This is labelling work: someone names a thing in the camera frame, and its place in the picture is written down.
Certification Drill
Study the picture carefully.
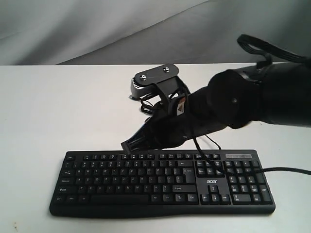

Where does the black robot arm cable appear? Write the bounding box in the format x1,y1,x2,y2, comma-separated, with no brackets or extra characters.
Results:
184,33,311,178

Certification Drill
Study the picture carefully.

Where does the black acer keyboard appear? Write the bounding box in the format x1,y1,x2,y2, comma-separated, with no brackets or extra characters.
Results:
49,150,276,218

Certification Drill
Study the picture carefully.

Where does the grey backdrop cloth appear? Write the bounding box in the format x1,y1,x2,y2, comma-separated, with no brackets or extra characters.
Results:
0,0,311,65

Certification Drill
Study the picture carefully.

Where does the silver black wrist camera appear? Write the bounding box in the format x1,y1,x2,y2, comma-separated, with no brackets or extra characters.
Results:
130,64,179,98

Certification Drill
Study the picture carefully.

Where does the black usb cable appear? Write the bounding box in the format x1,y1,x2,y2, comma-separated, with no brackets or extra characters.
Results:
128,94,161,122

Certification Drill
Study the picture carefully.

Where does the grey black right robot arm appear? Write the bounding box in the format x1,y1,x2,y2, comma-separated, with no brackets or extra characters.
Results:
121,61,311,153

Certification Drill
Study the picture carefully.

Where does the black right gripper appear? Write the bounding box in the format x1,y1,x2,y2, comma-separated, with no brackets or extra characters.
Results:
121,97,219,153

